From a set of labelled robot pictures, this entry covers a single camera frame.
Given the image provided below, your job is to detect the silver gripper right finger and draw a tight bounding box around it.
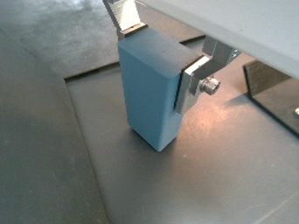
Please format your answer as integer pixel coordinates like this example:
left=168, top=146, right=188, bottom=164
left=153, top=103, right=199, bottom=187
left=175, top=36, right=240, bottom=115

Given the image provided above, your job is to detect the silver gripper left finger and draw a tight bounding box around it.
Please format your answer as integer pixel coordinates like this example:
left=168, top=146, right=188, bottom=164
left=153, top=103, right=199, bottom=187
left=101, top=0, right=147, bottom=39

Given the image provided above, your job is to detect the blue rectangular block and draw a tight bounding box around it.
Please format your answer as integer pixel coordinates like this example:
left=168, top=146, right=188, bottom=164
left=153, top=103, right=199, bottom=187
left=117, top=28, right=200, bottom=151

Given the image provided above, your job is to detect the black curved stand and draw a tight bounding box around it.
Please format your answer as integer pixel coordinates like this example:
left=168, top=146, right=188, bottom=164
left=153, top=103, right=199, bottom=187
left=243, top=60, right=299, bottom=137

